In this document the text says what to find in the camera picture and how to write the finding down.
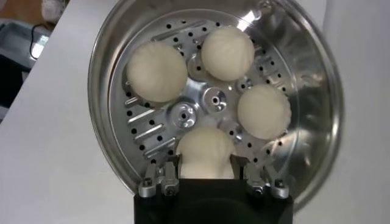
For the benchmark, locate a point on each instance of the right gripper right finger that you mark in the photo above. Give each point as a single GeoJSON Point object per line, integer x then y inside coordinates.
{"type": "Point", "coordinates": [262, 182]}

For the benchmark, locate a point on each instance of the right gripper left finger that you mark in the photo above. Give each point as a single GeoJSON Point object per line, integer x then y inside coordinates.
{"type": "Point", "coordinates": [166, 182]}

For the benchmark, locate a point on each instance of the steel perforated steamer basket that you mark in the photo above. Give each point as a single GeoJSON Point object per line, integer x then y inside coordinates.
{"type": "Point", "coordinates": [307, 91]}

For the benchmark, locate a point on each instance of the grey floor device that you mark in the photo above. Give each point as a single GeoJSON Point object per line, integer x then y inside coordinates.
{"type": "Point", "coordinates": [15, 42]}

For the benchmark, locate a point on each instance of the white steamed baozi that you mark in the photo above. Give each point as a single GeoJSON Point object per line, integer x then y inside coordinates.
{"type": "Point", "coordinates": [228, 53]}
{"type": "Point", "coordinates": [263, 111]}
{"type": "Point", "coordinates": [205, 152]}
{"type": "Point", "coordinates": [157, 71]}

